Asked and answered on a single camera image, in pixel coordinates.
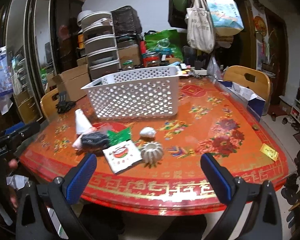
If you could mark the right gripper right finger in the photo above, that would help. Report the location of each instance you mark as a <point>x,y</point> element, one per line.
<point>264,218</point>

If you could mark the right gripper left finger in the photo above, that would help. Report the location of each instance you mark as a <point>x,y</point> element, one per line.
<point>33,219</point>

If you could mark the white tissue pack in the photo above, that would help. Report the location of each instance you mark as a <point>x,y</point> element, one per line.
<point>83,126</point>

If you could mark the dark knitted cloth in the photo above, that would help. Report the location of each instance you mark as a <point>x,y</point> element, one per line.
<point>95,140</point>

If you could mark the green snack packet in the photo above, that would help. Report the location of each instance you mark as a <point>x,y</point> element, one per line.
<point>118,137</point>

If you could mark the white tissue ball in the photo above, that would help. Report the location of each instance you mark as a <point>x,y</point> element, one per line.
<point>148,132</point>

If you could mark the person left hand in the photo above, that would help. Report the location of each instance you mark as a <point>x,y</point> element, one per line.
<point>12,165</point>

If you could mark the left wooden chair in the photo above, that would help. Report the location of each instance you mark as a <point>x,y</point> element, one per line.
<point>48,104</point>

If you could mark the wooden chair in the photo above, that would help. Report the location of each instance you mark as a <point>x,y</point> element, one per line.
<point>48,104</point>
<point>253,79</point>

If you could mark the yellow paper card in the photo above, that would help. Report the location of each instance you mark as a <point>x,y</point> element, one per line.
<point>269,152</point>

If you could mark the black phone stand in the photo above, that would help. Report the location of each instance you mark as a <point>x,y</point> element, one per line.
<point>64,105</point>

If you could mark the cardboard box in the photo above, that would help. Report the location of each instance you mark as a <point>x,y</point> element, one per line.
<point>72,81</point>

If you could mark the red floral table cover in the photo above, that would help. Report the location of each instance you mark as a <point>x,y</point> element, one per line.
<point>209,119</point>

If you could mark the blue white open box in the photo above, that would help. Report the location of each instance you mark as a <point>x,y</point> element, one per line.
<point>254,103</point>

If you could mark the white red printed packet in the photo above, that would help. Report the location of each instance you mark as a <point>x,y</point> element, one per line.
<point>122,156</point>

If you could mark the white ribbed round object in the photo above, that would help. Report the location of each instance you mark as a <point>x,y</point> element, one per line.
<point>152,152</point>

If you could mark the dark glass door cabinet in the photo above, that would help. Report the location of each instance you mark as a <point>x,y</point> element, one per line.
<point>41,40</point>

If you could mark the white plastic drawer tower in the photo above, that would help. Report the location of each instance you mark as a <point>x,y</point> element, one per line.
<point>100,43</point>

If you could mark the right wooden chair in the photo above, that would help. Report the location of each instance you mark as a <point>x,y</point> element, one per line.
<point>253,79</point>

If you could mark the white perforated plastic basket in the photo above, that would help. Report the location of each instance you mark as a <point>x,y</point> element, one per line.
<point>140,93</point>

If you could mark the red lid glass jar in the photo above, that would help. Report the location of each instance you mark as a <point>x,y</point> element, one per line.
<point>151,59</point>

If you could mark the beige canvas tote bag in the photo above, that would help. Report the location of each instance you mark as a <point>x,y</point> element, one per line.
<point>200,30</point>

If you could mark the light blue printed bag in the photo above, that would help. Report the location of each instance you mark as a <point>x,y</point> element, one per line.
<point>226,18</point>

